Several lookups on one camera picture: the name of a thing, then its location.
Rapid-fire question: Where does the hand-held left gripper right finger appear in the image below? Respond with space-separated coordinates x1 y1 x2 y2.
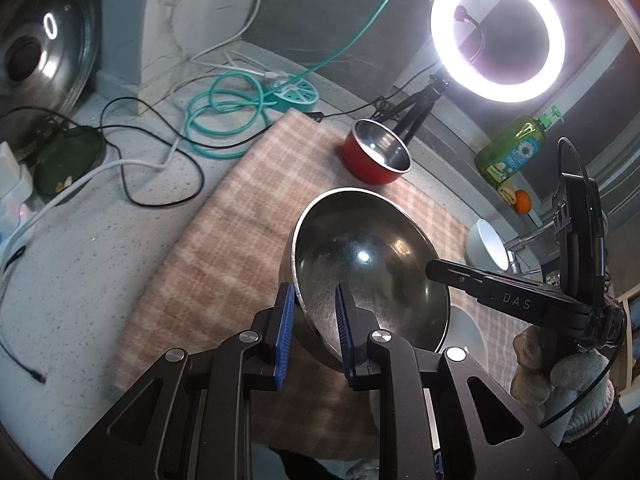
334 282 576 480

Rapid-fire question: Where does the teal round power socket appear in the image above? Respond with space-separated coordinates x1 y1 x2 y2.
270 77 319 113

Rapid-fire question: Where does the black ring light cable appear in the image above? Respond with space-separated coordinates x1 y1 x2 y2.
312 62 443 123

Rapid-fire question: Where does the dark green glass dish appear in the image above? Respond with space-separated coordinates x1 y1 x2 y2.
32 126 106 196

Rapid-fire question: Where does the white power strip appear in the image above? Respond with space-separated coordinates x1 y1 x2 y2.
0 180 36 261

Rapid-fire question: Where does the person's right hand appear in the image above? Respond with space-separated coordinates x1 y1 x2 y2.
510 327 613 441

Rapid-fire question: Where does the thick white cable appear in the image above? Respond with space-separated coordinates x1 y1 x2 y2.
0 142 181 271

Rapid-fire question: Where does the chrome faucet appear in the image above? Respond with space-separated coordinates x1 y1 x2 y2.
502 225 558 273

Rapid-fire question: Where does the black usb cable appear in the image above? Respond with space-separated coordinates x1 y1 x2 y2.
0 245 47 385

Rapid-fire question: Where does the green dish soap bottle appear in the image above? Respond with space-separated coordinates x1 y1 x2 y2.
475 105 564 186

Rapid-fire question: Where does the beige plaid cloth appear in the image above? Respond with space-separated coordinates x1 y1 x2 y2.
111 109 531 446

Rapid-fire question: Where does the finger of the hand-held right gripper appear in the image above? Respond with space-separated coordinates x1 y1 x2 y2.
425 259 487 303

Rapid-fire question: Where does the white power adapter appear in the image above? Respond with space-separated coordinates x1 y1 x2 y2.
0 141 31 196

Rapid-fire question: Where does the red bowl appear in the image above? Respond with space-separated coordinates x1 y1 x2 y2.
342 119 412 185

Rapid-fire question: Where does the stainless steel bowl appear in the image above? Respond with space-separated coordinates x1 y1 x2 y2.
278 187 451 373

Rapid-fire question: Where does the person's right forearm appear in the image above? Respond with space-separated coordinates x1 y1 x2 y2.
560 390 632 461

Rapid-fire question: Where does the teal cable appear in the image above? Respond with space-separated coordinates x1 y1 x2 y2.
186 0 421 161

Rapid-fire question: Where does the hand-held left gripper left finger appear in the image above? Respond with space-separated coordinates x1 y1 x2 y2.
52 282 297 480

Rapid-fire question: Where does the light blue bowl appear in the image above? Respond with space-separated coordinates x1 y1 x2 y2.
466 219 511 273

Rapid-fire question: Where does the steel pot lid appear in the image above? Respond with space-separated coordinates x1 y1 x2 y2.
0 0 101 161

